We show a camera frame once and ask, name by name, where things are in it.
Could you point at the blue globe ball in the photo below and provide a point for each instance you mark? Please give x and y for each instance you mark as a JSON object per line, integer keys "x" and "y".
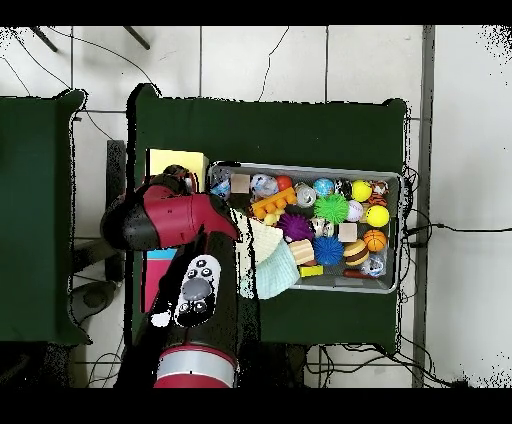
{"x": 323, "y": 187}

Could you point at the orange plastic block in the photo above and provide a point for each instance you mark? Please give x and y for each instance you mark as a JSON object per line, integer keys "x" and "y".
{"x": 276, "y": 200}

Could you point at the dark green side table cloth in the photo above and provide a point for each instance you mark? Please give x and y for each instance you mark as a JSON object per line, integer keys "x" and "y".
{"x": 36, "y": 180}

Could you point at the orange basketball toy ball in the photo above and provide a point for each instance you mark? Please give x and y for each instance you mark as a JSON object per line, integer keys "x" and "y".
{"x": 375, "y": 240}

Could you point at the cream knitted cloth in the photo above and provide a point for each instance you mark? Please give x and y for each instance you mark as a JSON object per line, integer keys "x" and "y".
{"x": 268, "y": 236}

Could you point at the yellow tennis ball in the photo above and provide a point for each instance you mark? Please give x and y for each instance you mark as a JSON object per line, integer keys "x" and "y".
{"x": 377, "y": 216}

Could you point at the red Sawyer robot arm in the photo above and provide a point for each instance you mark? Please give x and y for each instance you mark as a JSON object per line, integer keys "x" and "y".
{"x": 180, "y": 218}

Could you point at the silver mesh bin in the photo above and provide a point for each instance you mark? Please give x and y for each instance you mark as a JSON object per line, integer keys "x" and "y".
{"x": 360, "y": 282}

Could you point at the wooden box with three holes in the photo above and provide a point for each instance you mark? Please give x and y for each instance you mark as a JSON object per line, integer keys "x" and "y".
{"x": 176, "y": 158}

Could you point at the purple spiky ball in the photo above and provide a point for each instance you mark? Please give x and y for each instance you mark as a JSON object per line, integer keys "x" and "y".
{"x": 296, "y": 228}

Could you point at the mint knitted cloth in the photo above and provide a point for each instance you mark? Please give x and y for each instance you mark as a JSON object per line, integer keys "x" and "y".
{"x": 280, "y": 272}

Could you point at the green spiky ball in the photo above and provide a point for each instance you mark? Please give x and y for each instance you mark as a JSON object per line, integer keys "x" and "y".
{"x": 331, "y": 208}

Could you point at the yellow smiley ball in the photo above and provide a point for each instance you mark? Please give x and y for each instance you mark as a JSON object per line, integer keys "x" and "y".
{"x": 361, "y": 190}

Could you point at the large blue spiky ball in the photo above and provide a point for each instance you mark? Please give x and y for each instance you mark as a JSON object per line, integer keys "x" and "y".
{"x": 328, "y": 251}

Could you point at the black tripod leg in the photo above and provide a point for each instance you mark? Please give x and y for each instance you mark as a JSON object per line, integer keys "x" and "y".
{"x": 136, "y": 38}
{"x": 45, "y": 39}

